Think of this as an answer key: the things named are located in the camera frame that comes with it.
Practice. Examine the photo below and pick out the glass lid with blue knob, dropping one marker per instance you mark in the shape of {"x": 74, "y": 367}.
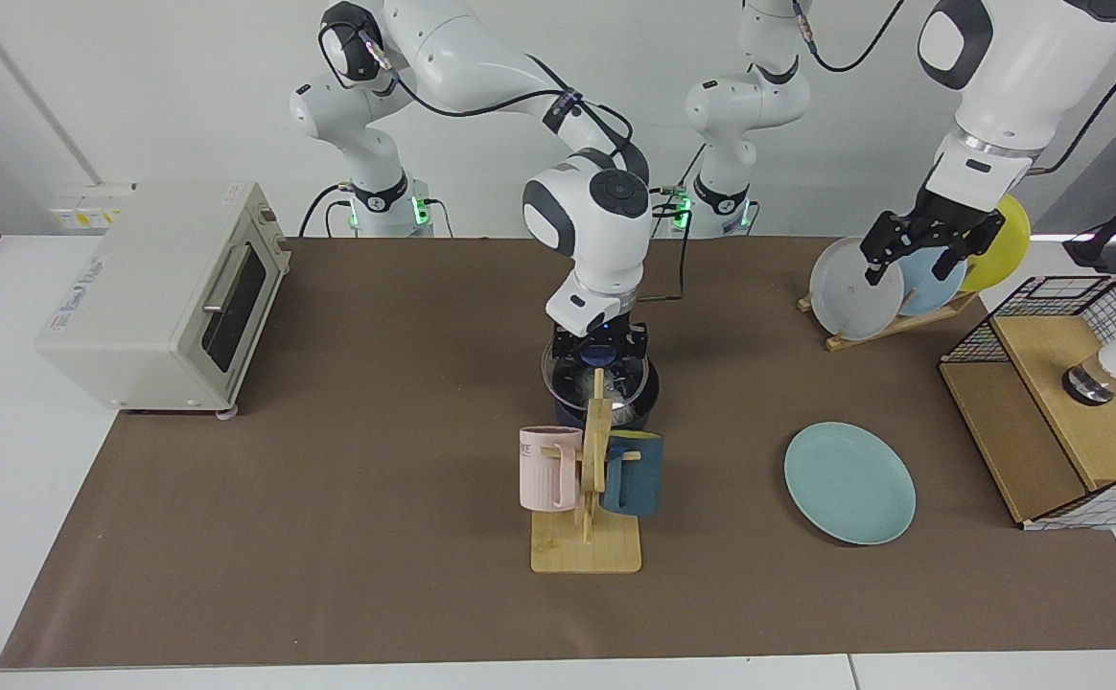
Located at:
{"x": 599, "y": 358}

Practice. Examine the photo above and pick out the light blue plate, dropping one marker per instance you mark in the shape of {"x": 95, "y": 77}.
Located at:
{"x": 922, "y": 287}

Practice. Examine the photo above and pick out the dark teal cup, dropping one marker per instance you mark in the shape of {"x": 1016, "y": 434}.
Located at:
{"x": 639, "y": 479}

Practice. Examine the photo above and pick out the brown table cloth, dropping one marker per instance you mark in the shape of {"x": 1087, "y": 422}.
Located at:
{"x": 328, "y": 527}

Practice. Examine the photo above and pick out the wooden cup stand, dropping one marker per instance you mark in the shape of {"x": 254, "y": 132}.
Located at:
{"x": 587, "y": 551}

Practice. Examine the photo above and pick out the wooden plate rack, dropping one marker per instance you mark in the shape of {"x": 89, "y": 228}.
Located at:
{"x": 903, "y": 326}

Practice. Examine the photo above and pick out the white socket strip yellow labels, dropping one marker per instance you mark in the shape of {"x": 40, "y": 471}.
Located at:
{"x": 88, "y": 206}

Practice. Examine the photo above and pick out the grey plate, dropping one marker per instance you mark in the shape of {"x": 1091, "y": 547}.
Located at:
{"x": 846, "y": 297}

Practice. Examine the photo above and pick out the pale toaster oven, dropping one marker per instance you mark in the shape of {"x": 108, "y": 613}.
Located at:
{"x": 136, "y": 307}

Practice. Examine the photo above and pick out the yellow plate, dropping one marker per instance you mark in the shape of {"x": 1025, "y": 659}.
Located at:
{"x": 1004, "y": 254}

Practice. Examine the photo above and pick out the pale green plate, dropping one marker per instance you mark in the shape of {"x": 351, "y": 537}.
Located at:
{"x": 850, "y": 484}

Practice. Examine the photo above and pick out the pink cup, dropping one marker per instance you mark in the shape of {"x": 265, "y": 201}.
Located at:
{"x": 548, "y": 474}

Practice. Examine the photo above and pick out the white vermicelli bundle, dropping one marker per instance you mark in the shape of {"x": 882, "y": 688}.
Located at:
{"x": 623, "y": 398}

